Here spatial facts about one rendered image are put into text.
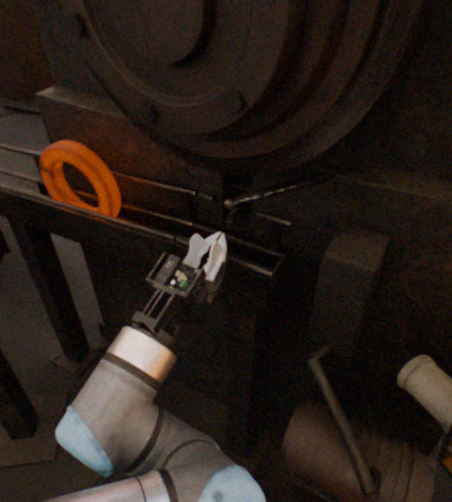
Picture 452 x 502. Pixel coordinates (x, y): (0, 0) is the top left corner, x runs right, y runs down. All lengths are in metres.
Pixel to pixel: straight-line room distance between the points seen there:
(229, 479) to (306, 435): 0.29
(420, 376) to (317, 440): 0.20
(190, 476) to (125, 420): 0.12
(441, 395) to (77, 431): 0.46
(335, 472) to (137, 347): 0.37
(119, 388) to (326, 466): 0.36
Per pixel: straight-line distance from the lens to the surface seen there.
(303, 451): 0.77
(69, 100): 0.96
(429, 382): 0.66
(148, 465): 0.61
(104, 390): 0.58
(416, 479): 0.78
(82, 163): 0.86
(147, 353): 0.58
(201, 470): 0.52
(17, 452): 1.43
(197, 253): 0.69
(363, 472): 0.72
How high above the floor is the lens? 1.21
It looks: 41 degrees down
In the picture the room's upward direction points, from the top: straight up
